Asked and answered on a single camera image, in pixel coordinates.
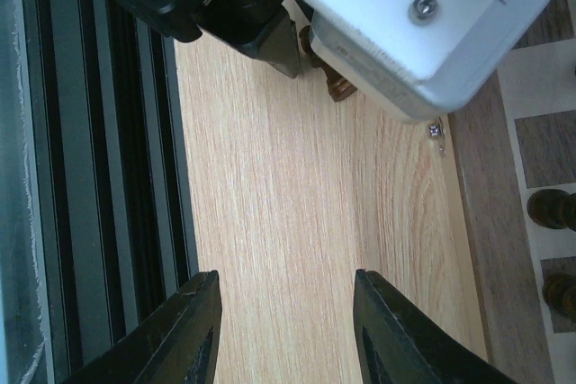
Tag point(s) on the dark brown king chess piece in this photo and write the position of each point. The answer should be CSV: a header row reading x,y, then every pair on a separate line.
x,y
339,88

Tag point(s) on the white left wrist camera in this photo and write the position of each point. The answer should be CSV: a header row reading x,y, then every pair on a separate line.
x,y
419,59

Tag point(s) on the dark brown knight chess piece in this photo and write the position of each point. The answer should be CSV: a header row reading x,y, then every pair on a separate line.
x,y
559,294

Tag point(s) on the dark brown bishop chess piece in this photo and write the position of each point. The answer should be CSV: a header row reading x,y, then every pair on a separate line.
x,y
552,208

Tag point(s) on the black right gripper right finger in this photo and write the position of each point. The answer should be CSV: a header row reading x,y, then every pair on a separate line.
x,y
397,343

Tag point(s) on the wooden chessboard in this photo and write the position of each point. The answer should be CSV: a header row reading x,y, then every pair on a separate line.
x,y
515,138

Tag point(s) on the black aluminium frame rail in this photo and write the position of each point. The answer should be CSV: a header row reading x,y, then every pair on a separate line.
x,y
97,229

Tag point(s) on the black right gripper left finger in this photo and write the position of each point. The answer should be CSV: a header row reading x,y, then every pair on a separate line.
x,y
178,343

